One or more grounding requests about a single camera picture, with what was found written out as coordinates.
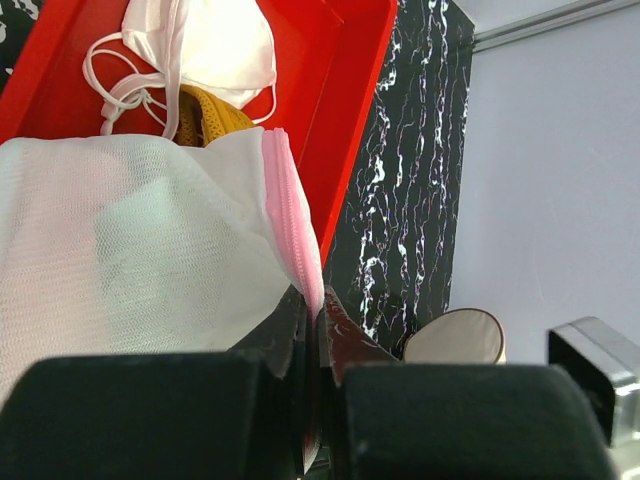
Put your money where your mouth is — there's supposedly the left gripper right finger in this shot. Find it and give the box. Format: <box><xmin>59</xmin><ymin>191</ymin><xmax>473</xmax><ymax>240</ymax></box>
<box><xmin>319</xmin><ymin>289</ymin><xmax>617</xmax><ymax>479</ymax></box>

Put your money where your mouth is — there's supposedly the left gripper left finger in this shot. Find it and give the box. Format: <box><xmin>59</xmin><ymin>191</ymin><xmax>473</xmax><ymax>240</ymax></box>
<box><xmin>1</xmin><ymin>288</ymin><xmax>307</xmax><ymax>479</ymax></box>

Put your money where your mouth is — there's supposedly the white pink mesh laundry bag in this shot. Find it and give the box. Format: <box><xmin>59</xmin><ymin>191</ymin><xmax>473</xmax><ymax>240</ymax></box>
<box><xmin>0</xmin><ymin>126</ymin><xmax>326</xmax><ymax>466</ymax></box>

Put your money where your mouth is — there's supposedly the white pink bra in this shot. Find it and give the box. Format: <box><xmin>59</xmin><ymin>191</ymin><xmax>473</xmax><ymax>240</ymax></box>
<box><xmin>82</xmin><ymin>1</ymin><xmax>277</xmax><ymax>138</ymax></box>

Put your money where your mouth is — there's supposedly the cream yellow mug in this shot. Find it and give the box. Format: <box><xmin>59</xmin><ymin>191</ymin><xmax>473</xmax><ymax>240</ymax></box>
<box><xmin>403</xmin><ymin>308</ymin><xmax>506</xmax><ymax>364</ymax></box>

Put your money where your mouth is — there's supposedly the mustard yellow garment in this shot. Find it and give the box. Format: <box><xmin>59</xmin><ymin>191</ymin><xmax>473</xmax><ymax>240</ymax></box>
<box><xmin>174</xmin><ymin>84</ymin><xmax>255</xmax><ymax>147</ymax></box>

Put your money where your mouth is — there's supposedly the red plastic bin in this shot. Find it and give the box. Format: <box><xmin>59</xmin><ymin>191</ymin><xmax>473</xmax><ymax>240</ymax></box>
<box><xmin>1</xmin><ymin>1</ymin><xmax>397</xmax><ymax>254</ymax></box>

